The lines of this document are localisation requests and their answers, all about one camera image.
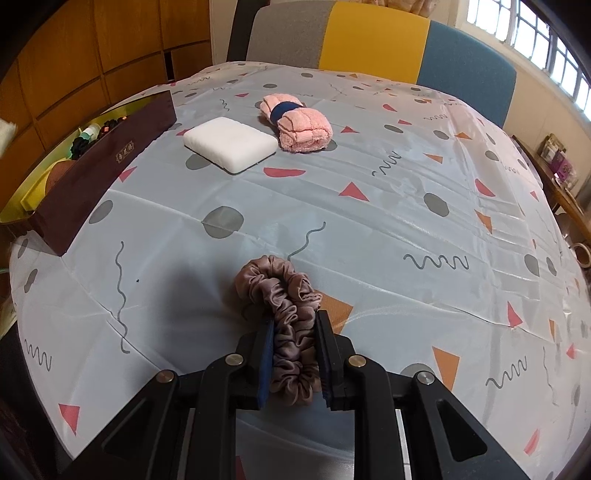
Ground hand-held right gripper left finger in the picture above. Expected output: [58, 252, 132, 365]
[60, 318, 278, 480]

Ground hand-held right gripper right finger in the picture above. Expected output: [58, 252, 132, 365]
[315, 310, 532, 480]

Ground mauve satin scrunchie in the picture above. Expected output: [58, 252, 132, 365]
[235, 256, 324, 407]

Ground gold tin box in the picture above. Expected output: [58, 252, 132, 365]
[0, 90, 178, 257]

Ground brown round item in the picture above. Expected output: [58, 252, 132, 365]
[44, 161, 75, 195]

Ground yellow sponge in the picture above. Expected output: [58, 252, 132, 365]
[21, 159, 61, 213]

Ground patterned white tablecloth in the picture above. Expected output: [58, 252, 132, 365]
[9, 60, 583, 480]

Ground white sponge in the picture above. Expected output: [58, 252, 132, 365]
[183, 117, 279, 175]

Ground pink rolled towel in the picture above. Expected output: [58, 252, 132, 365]
[259, 93, 334, 153]

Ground black hair piece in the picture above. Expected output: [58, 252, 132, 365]
[70, 135, 95, 160]

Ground wooden side table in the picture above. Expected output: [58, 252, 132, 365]
[510, 134, 591, 227]

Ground purple boxes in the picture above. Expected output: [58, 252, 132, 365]
[538, 134, 580, 185]

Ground grey yellow blue chair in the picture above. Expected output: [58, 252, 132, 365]
[226, 0, 517, 130]

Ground barred window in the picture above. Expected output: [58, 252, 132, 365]
[466, 0, 591, 112]

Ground wooden wall cabinet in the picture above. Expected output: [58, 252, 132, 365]
[0, 0, 238, 185]

